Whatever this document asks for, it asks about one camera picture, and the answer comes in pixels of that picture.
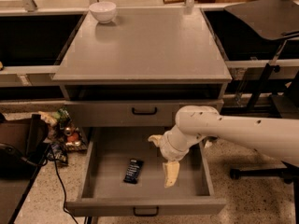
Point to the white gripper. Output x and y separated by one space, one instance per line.
168 146

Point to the blue rxbar blueberry bar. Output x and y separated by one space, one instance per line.
133 171

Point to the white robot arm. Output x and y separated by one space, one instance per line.
249 131

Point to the open grey middle drawer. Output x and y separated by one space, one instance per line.
104 193

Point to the grey drawer cabinet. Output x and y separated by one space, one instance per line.
146 53

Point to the closed grey upper drawer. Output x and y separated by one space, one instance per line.
130 113

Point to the blue snack bag on floor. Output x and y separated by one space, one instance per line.
57 153

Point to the pile of snack items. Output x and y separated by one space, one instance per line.
62 130

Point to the black side table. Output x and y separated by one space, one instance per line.
22 152

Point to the wooden stick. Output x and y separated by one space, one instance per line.
173 1

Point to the white bowl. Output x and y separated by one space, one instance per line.
104 12

